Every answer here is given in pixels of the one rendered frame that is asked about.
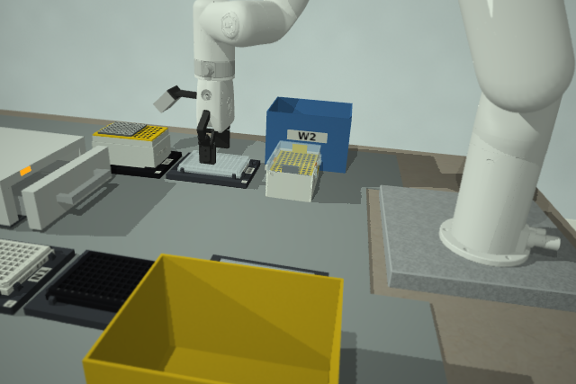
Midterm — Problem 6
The yellow open bin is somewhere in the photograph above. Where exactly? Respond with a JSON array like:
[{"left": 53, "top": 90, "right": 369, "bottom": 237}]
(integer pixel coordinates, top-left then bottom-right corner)
[{"left": 82, "top": 254, "right": 344, "bottom": 384}]

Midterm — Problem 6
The blue open-top bin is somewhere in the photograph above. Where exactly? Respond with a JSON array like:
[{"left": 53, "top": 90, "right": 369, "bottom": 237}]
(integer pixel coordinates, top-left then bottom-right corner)
[{"left": 265, "top": 96, "right": 353, "bottom": 174}]

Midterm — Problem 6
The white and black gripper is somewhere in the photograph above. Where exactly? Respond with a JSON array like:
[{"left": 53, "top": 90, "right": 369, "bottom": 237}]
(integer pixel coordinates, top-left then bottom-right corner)
[{"left": 194, "top": 74, "right": 235, "bottom": 165}]

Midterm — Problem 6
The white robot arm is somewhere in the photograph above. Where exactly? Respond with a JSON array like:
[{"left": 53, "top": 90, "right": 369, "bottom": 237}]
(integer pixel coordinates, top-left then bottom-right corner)
[{"left": 193, "top": 0, "right": 575, "bottom": 267}]

